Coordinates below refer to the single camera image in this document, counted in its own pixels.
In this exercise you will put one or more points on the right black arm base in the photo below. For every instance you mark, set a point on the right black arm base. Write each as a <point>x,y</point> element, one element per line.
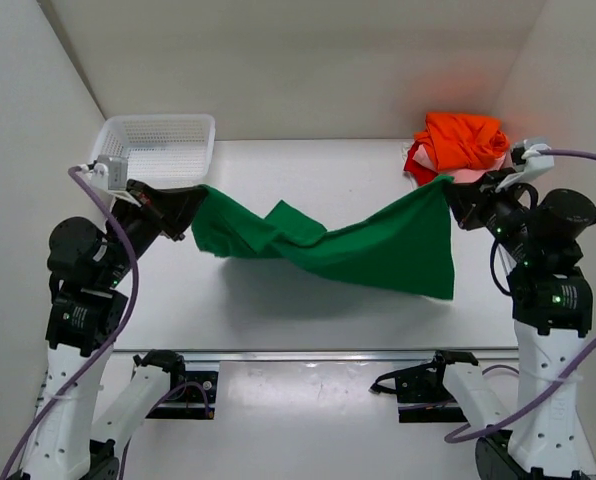
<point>420,392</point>

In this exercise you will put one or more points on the white perforated plastic basket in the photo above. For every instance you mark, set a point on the white perforated plastic basket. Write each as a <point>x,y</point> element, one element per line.
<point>165,151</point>

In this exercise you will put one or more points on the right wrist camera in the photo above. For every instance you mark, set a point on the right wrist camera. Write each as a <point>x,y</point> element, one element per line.
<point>528,160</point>

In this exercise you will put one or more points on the red t shirt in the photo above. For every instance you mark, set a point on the red t shirt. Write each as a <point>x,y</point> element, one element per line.
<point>418,165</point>

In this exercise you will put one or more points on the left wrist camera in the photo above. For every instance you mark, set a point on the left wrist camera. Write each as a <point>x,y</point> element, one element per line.
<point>107,173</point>

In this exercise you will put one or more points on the pink t shirt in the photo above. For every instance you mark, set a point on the pink t shirt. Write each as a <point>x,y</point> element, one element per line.
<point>464,175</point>

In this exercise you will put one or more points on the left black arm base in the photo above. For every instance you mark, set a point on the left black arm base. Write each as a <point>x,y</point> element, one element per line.
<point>192,394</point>

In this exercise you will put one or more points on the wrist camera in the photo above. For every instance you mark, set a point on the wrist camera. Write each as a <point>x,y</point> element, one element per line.
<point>528,160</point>
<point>107,173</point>

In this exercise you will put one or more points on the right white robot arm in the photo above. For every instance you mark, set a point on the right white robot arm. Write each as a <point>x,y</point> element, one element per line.
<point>552,305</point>

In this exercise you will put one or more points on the orange t shirt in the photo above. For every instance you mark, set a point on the orange t shirt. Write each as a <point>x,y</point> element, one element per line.
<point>456,141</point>

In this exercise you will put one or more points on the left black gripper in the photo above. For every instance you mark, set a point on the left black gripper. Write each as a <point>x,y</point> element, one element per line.
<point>181,203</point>

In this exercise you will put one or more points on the green t shirt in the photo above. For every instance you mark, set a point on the green t shirt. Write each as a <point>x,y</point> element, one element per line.
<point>405,247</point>

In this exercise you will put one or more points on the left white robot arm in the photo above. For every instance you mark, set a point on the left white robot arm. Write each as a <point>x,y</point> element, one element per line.
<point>94,285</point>

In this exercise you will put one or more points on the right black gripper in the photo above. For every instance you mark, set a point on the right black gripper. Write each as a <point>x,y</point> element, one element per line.
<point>461,196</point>

